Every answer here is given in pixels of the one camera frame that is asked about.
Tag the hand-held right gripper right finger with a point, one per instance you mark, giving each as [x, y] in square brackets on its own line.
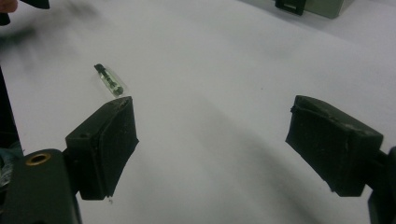
[333, 146]

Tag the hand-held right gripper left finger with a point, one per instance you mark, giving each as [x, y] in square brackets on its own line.
[99, 149]

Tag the small clear glass tube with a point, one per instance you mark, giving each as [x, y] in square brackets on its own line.
[109, 80]

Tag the grey plastic compartment box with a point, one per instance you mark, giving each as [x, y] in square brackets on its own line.
[323, 7]

